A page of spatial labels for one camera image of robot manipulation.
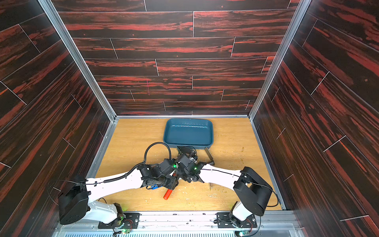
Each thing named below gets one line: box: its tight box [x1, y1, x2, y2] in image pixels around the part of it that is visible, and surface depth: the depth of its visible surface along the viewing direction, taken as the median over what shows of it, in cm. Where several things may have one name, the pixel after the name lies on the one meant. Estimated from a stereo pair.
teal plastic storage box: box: [163, 118, 214, 149], surface depth 111 cm
